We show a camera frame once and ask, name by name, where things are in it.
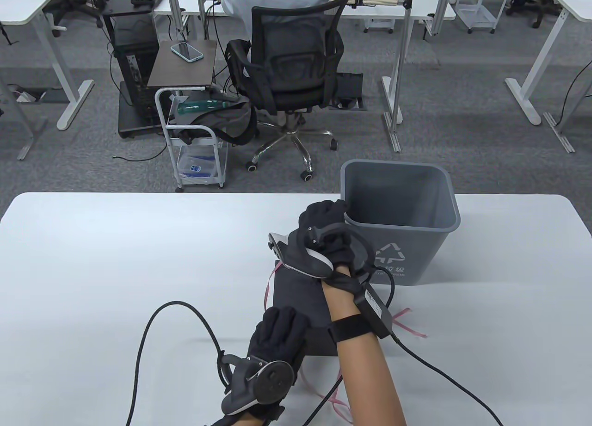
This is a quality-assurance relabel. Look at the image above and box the person's right hand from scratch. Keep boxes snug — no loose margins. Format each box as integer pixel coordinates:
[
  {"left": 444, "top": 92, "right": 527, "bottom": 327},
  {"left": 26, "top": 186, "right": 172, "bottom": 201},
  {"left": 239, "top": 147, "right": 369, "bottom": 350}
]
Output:
[{"left": 280, "top": 200, "right": 373, "bottom": 302}]

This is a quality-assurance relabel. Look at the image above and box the person's left hand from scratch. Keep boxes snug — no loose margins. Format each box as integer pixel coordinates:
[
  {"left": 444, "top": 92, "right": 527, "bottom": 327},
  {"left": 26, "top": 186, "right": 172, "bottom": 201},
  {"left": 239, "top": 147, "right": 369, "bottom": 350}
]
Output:
[{"left": 247, "top": 306, "right": 311, "bottom": 385}]

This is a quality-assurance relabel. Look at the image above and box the black gift box lid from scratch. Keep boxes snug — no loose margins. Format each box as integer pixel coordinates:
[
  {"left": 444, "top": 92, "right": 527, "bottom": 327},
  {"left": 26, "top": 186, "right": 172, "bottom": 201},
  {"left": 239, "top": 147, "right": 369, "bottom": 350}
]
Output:
[{"left": 272, "top": 259, "right": 352, "bottom": 329}]

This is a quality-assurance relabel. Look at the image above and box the black gift box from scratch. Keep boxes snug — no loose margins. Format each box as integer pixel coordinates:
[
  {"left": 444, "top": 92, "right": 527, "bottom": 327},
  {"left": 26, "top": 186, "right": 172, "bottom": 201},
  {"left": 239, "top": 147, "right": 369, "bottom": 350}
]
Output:
[{"left": 302, "top": 327, "right": 339, "bottom": 356}]

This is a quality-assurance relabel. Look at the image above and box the pink ribbon bow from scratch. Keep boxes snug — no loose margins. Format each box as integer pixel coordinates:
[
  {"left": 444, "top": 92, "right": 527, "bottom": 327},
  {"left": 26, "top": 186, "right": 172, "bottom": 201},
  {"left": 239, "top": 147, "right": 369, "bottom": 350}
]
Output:
[{"left": 264, "top": 262, "right": 428, "bottom": 422}]

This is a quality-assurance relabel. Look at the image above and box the person's right forearm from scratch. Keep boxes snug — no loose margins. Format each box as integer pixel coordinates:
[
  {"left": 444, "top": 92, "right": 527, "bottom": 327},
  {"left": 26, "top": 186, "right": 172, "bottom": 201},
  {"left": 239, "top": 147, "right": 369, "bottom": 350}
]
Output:
[{"left": 321, "top": 278, "right": 407, "bottom": 426}]

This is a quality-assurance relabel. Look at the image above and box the black floor outlet box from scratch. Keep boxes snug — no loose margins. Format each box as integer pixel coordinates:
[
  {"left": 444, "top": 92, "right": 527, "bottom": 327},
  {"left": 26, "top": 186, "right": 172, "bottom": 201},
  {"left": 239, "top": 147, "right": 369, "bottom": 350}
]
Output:
[{"left": 329, "top": 72, "right": 369, "bottom": 111}]

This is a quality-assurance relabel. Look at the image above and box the clear plastic box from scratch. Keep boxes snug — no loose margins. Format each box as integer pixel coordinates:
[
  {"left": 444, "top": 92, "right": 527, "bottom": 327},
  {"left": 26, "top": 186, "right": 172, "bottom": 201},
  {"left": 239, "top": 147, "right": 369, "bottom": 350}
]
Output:
[{"left": 178, "top": 153, "right": 222, "bottom": 181}]

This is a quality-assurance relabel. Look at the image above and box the grey floor outlet box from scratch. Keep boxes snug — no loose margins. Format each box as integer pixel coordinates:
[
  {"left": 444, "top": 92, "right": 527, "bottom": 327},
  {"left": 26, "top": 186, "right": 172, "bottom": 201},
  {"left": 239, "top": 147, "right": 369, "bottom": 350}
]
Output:
[{"left": 7, "top": 88, "right": 48, "bottom": 104}]

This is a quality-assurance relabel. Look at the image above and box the black handheld controller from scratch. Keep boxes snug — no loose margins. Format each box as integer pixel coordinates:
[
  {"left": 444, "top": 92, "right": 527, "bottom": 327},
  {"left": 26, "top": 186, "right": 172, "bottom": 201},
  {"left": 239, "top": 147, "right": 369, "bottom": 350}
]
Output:
[
  {"left": 267, "top": 225, "right": 373, "bottom": 279},
  {"left": 216, "top": 351, "right": 301, "bottom": 415}
]

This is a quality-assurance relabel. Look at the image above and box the grey plastic waste bin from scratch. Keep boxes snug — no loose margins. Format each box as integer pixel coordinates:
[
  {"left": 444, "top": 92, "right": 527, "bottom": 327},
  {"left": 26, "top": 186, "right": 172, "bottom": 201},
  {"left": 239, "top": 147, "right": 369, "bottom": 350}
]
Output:
[{"left": 340, "top": 159, "right": 461, "bottom": 286}]

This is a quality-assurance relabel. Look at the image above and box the black mesh office chair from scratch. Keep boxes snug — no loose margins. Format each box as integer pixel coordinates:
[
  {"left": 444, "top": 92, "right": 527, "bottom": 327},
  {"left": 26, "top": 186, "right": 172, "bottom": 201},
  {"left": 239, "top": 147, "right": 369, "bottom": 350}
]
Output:
[{"left": 225, "top": 0, "right": 350, "bottom": 182}]

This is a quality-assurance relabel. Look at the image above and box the grey backpack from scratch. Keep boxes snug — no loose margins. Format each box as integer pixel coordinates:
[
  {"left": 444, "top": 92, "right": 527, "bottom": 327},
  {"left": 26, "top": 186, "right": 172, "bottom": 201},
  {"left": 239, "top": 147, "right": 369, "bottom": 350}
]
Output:
[{"left": 169, "top": 98, "right": 259, "bottom": 146}]

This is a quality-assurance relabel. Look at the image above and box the white rolling cart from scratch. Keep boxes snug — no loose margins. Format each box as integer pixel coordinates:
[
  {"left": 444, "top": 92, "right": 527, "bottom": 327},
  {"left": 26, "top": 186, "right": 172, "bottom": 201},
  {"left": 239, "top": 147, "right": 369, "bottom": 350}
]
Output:
[{"left": 155, "top": 86, "right": 229, "bottom": 191}]

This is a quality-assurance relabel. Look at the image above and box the green bottle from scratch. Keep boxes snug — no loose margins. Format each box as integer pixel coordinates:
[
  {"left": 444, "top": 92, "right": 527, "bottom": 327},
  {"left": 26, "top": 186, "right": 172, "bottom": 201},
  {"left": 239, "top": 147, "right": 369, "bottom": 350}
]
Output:
[{"left": 177, "top": 99, "right": 232, "bottom": 114}]

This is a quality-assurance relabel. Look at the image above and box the brown side table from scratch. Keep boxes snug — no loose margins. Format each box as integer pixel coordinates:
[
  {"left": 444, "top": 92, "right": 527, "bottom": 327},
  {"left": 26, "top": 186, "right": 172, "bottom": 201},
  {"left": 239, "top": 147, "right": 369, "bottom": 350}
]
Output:
[{"left": 147, "top": 39, "right": 218, "bottom": 89}]

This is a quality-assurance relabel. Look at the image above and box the black computer cart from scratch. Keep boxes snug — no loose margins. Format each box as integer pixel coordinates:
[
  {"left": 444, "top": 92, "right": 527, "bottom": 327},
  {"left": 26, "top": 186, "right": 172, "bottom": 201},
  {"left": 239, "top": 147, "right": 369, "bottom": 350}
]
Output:
[{"left": 102, "top": 0, "right": 174, "bottom": 140}]

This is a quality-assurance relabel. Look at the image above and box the smartphone with teal case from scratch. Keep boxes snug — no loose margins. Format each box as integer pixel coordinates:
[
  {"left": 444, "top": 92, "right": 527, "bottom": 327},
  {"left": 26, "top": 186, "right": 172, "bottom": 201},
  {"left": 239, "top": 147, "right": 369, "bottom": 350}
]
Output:
[{"left": 171, "top": 42, "right": 204, "bottom": 64}]

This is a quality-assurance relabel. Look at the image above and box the black computer tower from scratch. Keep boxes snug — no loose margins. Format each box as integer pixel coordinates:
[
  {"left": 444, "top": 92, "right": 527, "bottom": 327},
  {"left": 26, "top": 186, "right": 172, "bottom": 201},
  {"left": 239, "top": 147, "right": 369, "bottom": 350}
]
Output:
[{"left": 112, "top": 15, "right": 160, "bottom": 121}]

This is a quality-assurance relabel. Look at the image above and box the black wrist strap box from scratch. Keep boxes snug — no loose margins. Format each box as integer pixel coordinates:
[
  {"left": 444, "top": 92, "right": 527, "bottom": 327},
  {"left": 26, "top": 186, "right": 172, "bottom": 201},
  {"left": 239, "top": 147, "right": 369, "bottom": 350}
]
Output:
[{"left": 327, "top": 282, "right": 395, "bottom": 344}]

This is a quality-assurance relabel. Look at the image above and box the aluminium frame post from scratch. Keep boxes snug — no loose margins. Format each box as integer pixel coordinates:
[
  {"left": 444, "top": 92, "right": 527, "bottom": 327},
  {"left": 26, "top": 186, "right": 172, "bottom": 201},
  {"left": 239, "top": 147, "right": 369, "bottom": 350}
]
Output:
[
  {"left": 166, "top": 0, "right": 191, "bottom": 42},
  {"left": 381, "top": 0, "right": 416, "bottom": 154}
]

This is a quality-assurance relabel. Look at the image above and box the white wire cart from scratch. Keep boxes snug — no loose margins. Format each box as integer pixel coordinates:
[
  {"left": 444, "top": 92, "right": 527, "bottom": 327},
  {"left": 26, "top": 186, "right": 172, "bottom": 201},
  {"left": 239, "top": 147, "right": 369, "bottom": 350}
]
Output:
[{"left": 451, "top": 0, "right": 513, "bottom": 34}]

